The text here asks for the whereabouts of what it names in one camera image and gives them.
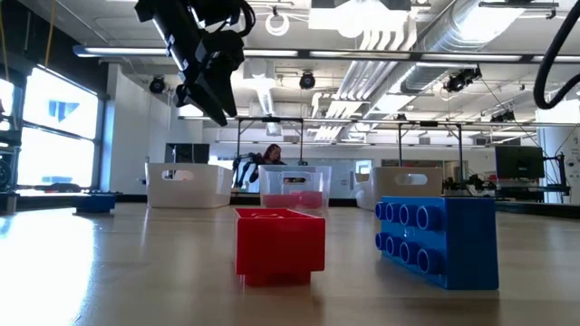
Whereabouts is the black aluminium table frame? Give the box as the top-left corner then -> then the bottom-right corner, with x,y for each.
0,192 -> 580,221

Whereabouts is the large bright window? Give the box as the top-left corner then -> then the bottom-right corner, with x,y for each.
0,67 -> 105,191

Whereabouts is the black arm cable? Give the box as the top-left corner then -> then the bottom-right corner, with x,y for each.
226,0 -> 257,38
533,0 -> 580,110

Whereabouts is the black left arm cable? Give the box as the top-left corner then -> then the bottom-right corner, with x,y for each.
226,0 -> 257,38

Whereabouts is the round black ceiling fixture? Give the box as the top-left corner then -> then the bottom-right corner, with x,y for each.
298,71 -> 317,91
148,75 -> 167,95

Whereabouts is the person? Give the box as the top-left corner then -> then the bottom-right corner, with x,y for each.
248,143 -> 286,185

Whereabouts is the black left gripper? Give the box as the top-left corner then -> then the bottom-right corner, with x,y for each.
133,0 -> 247,128

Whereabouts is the white ceiling ring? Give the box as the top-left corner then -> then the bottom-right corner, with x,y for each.
265,11 -> 291,37

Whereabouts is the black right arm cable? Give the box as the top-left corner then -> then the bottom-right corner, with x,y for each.
533,0 -> 580,110

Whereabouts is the long ceiling light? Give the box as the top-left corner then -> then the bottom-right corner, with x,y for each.
310,50 -> 580,63
72,43 -> 300,59

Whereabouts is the silver ventilation duct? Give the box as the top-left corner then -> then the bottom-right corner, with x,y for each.
334,0 -> 529,105

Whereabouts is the black computer monitor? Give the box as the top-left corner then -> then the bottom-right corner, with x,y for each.
494,144 -> 546,180

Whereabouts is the white plastic bin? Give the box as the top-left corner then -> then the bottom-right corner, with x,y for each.
353,166 -> 444,212
144,161 -> 235,209

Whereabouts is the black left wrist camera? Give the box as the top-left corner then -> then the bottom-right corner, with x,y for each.
194,0 -> 241,29

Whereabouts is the black ceiling device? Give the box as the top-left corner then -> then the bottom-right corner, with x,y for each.
442,66 -> 483,94

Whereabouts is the yellow hanging strap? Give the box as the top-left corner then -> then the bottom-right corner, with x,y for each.
43,0 -> 58,69

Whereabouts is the blue toy brick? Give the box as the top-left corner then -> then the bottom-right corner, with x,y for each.
373,195 -> 500,291

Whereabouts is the clear plastic bin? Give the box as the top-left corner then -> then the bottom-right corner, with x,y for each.
257,164 -> 333,212

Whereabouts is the black metal stand frame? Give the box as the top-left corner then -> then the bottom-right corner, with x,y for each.
397,120 -> 466,182
235,116 -> 305,167

